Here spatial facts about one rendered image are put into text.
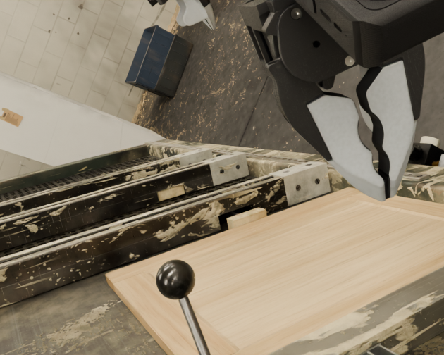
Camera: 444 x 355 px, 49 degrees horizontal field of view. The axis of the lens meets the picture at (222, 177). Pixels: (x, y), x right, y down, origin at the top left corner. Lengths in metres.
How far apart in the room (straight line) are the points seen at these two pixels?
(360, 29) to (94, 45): 5.68
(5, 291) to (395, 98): 0.76
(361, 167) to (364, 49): 0.12
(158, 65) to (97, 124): 0.92
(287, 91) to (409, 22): 0.10
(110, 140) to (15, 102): 0.85
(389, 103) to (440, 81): 2.03
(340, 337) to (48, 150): 4.07
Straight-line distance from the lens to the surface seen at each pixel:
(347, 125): 0.31
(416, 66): 0.32
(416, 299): 0.60
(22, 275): 0.93
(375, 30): 0.21
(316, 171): 1.14
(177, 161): 1.63
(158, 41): 4.96
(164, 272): 0.46
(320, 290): 0.68
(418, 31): 0.22
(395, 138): 0.32
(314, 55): 0.29
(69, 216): 1.31
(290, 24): 0.28
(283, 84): 0.29
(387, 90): 0.31
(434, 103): 2.31
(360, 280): 0.70
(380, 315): 0.57
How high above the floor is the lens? 1.64
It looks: 28 degrees down
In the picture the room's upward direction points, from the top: 70 degrees counter-clockwise
